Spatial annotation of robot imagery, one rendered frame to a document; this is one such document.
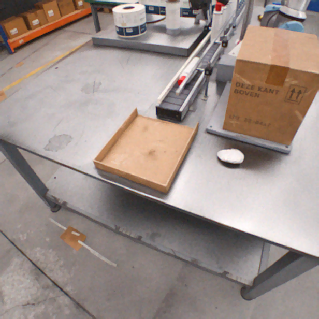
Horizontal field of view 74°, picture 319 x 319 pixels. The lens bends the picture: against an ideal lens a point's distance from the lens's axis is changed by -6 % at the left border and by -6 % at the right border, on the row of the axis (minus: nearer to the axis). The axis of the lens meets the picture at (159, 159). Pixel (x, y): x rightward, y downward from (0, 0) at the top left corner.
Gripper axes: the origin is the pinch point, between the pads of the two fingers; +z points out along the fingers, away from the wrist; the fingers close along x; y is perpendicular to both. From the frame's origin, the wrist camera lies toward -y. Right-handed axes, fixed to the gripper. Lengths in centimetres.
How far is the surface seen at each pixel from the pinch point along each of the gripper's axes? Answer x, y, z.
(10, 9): -155, 438, 113
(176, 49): 1.3, 19.9, 19.4
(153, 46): 1.5, 34.6, 19.1
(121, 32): -4, 59, 16
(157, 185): 81, -9, -14
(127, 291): 137, 7, 54
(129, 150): 72, 7, -8
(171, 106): 49.6, 0.5, -3.1
